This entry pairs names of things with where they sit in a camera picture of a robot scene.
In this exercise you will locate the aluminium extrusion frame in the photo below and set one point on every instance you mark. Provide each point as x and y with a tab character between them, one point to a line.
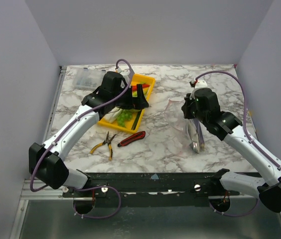
46	193

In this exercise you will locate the grey toy fish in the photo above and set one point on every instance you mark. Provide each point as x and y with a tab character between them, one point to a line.
193	136

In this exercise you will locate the green toy grapes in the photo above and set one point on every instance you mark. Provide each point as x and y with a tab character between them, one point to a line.
123	117

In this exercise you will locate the green toy cabbage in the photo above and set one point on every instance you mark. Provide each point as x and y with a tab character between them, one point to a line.
135	93

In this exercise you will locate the red toy chili pepper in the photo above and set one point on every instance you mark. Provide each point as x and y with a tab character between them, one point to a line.
135	87

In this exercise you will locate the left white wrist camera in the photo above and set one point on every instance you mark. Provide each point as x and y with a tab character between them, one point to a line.
126	73

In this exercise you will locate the red black utility knife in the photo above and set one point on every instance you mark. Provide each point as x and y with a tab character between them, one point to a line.
135	137

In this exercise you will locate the black metal base rail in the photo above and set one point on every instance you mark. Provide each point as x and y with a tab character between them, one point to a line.
108	190

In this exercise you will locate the clear plastic screw box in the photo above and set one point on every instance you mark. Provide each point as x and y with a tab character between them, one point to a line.
88	79

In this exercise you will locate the yellow plastic tray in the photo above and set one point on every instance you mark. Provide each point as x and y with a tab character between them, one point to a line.
137	79

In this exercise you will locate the clear zip top bag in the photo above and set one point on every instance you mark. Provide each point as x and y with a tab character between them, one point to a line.
178	124

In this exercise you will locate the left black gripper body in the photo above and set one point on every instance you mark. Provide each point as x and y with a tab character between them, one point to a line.
126	101

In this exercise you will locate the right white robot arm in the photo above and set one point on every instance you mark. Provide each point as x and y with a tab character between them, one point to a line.
229	129

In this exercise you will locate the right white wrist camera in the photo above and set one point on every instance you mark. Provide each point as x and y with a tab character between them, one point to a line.
196	85

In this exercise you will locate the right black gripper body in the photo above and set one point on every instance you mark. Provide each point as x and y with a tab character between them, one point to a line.
188	109

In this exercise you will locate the toy celery bunch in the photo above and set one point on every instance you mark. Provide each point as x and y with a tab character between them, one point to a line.
112	116

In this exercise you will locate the purple toy eggplant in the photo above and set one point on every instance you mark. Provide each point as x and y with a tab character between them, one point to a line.
200	137

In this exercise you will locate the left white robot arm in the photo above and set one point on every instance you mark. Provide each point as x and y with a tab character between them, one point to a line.
46	160

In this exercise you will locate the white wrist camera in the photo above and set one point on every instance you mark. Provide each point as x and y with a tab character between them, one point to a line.
126	73
196	85

